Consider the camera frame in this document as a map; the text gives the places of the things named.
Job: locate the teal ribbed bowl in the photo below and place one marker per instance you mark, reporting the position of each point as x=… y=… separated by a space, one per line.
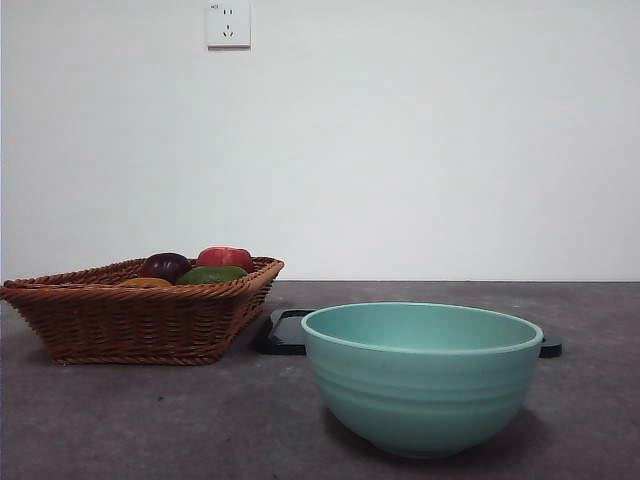
x=420 y=400

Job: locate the red apple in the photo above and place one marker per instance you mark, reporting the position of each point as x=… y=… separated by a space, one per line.
x=224 y=256

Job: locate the dark rectangular tray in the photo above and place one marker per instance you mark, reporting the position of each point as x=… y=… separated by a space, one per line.
x=282 y=335

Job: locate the green avocado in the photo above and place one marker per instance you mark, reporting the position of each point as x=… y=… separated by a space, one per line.
x=211 y=275

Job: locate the dark purple round fruit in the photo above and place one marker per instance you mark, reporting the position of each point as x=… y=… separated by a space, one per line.
x=164 y=266

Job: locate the brown wicker basket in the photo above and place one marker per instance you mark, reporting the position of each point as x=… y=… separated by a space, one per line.
x=130 y=325

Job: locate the white wall socket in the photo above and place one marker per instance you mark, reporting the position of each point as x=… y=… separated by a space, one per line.
x=229 y=25

